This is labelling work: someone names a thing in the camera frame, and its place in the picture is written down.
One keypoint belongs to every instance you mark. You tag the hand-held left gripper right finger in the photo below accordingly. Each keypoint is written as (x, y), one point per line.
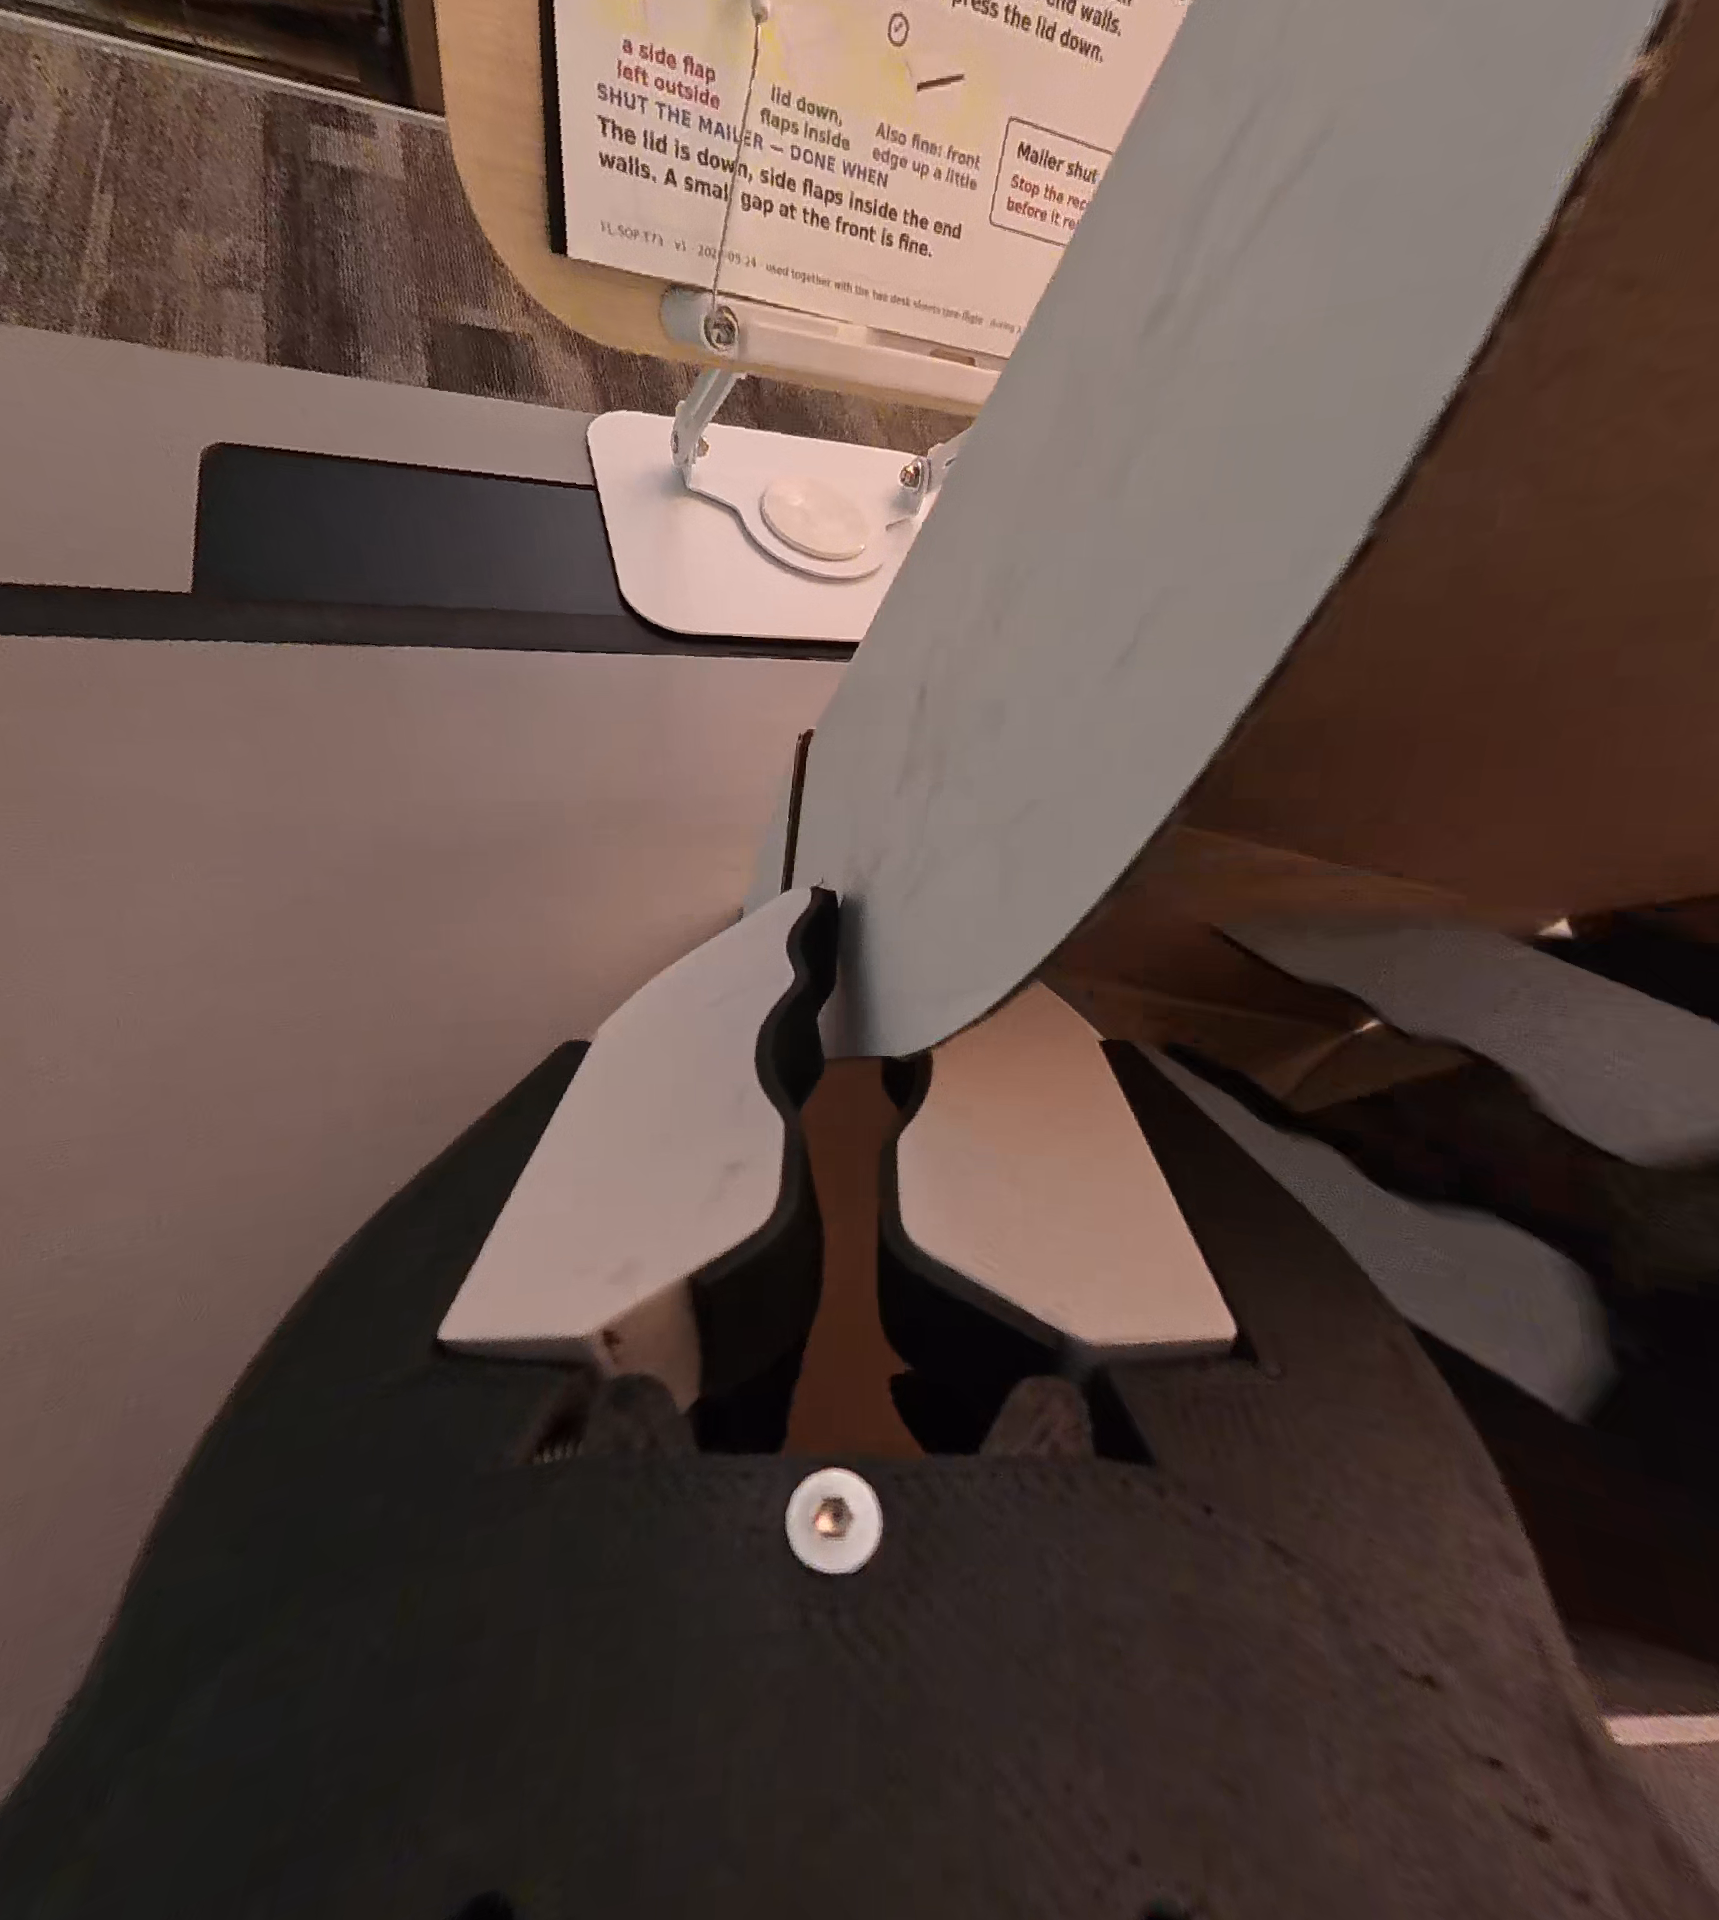
(1054, 1202)

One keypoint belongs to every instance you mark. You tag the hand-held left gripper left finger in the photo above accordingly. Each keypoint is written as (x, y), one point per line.
(636, 1170)

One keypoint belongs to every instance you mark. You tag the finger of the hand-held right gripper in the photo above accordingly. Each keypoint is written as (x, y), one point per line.
(1444, 1276)
(1582, 1037)

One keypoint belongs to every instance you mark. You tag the white cardboard mailer box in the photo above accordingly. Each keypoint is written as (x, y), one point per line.
(1173, 450)

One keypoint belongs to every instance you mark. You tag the printed instruction sheet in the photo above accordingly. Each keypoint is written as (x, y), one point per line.
(831, 165)

